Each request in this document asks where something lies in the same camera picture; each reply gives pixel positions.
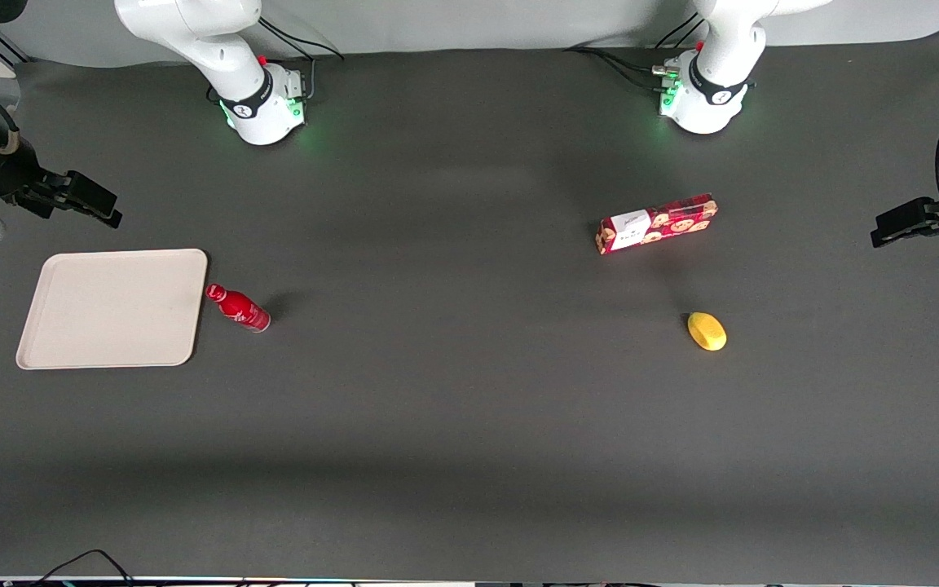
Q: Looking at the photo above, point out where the yellow lemon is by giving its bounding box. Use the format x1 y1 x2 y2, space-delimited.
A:
687 311 728 352

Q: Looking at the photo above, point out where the dark grey table mat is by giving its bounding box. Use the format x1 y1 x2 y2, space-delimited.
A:
0 29 939 585

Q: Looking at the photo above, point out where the red cookie box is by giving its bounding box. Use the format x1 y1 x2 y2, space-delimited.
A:
595 192 719 256

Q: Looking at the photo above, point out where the thin black cable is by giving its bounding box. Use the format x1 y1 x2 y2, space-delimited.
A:
28 549 138 587

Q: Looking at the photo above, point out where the red coke bottle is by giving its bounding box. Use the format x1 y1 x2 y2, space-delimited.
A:
205 283 271 333

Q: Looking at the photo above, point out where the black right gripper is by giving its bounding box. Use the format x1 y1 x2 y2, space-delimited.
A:
0 135 123 229

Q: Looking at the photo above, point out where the beige plastic tray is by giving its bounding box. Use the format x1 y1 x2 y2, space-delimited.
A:
15 249 209 371

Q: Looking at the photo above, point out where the black cable at arm base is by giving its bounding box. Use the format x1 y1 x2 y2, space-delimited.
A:
564 46 677 93
259 16 346 61

